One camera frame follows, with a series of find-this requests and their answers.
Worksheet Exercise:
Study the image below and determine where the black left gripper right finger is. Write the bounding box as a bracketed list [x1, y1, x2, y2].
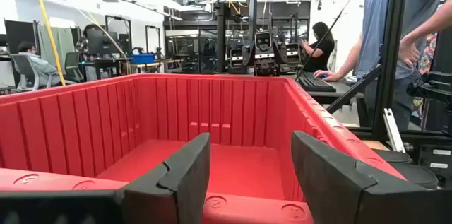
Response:
[291, 130, 430, 224]

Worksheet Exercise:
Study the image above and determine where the black desk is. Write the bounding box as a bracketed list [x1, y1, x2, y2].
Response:
[302, 79, 370, 128]

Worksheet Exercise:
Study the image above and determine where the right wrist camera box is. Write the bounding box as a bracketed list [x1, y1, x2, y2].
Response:
[254, 31, 273, 50]

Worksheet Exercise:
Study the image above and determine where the silver metal bracket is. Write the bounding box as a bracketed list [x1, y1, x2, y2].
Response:
[382, 107, 407, 153]

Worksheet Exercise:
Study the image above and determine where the person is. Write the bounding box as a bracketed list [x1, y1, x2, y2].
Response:
[16, 41, 61, 89]
[313, 0, 452, 131]
[300, 21, 335, 73]
[75, 23, 104, 82]

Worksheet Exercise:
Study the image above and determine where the black partition panel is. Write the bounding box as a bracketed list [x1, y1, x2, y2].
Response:
[4, 18, 39, 56]

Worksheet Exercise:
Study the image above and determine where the grey office chair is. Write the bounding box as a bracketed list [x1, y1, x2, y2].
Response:
[10, 53, 54, 93]
[64, 52, 85, 83]

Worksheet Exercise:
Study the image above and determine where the yellow hanging cable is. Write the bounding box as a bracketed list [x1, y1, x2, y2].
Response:
[32, 0, 66, 87]

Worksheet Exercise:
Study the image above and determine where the black ceiling column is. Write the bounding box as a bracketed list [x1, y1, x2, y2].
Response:
[213, 1, 227, 73]

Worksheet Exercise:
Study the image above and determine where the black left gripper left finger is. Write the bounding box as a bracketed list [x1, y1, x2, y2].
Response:
[119, 132, 212, 224]

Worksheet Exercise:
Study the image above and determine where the black aluminium frame post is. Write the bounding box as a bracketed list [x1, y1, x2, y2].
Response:
[325, 0, 452, 142]

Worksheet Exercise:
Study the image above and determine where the black box with white labels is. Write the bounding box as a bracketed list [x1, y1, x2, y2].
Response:
[419, 144, 452, 189]

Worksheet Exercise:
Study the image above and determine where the red ribbed plastic bin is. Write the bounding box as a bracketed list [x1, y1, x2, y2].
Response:
[0, 73, 407, 224]

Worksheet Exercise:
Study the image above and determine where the black round stool seat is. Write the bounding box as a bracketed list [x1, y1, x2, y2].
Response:
[373, 148, 439, 190]

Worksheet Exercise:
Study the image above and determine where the black computer monitor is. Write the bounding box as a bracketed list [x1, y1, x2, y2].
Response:
[87, 31, 120, 58]

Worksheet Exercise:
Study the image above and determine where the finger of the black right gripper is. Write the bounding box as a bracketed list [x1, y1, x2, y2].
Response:
[242, 45, 254, 68]
[276, 42, 288, 65]

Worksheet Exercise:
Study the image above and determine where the black computer keyboard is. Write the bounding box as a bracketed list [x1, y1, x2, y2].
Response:
[295, 75, 337, 93]

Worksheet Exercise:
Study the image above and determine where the blue plastic bin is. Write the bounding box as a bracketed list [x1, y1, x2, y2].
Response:
[130, 53, 156, 65]

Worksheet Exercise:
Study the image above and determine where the thin black slanted cable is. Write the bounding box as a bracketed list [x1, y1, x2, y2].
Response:
[294, 0, 371, 81]

